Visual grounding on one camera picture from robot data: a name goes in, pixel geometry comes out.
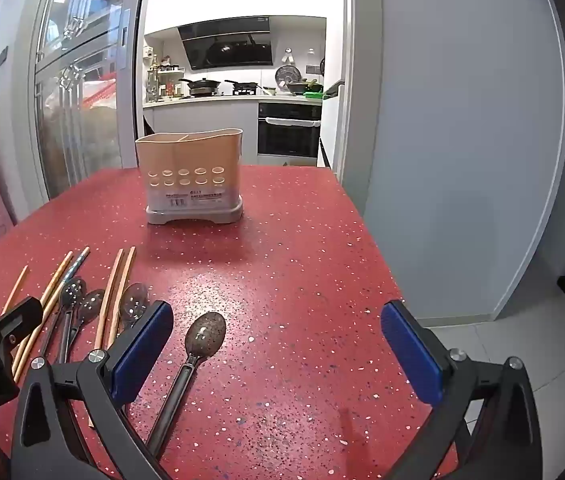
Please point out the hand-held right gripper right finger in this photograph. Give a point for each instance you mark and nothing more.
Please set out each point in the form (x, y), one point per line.
(410, 355)

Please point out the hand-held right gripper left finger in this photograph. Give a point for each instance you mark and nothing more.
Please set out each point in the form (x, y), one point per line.
(141, 347)

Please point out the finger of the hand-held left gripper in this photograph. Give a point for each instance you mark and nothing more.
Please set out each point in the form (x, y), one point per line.
(12, 322)

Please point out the blue patterned chopstick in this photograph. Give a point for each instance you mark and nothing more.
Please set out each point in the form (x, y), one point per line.
(78, 262)

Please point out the beige utensil holder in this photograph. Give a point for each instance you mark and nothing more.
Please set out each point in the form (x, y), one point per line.
(187, 180)

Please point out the glass door cabinet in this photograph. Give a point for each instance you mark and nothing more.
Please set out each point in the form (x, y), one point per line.
(80, 85)

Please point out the white kitchen counter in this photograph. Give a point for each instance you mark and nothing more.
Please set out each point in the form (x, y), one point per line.
(202, 120)

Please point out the black built-in oven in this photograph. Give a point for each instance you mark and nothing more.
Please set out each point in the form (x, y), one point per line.
(288, 130)

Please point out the black wok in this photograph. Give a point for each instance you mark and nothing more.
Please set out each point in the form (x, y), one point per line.
(201, 85)

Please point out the black frying pan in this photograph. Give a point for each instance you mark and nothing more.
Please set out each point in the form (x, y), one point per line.
(241, 86)

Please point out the dark cooking pot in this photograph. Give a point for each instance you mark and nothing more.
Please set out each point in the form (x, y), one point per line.
(297, 87)

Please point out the black range hood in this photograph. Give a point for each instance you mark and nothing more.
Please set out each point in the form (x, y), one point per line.
(227, 42)

